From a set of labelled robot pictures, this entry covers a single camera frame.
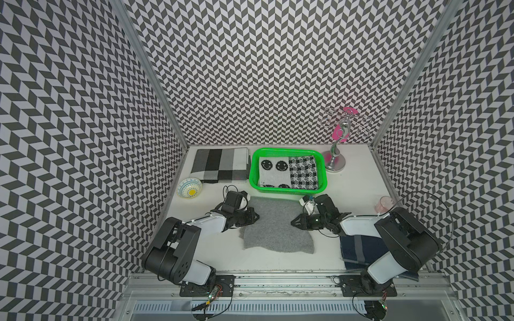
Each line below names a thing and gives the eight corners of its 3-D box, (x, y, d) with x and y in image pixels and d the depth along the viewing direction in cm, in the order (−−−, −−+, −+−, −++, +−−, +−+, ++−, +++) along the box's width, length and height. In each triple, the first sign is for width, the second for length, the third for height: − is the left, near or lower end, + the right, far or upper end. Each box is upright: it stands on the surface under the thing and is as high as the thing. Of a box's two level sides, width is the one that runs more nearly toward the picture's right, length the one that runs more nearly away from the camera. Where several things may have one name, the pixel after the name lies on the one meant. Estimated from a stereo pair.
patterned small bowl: (176, 198, 97) (174, 195, 94) (182, 181, 103) (180, 177, 100) (200, 198, 97) (198, 195, 94) (204, 181, 103) (202, 177, 100)
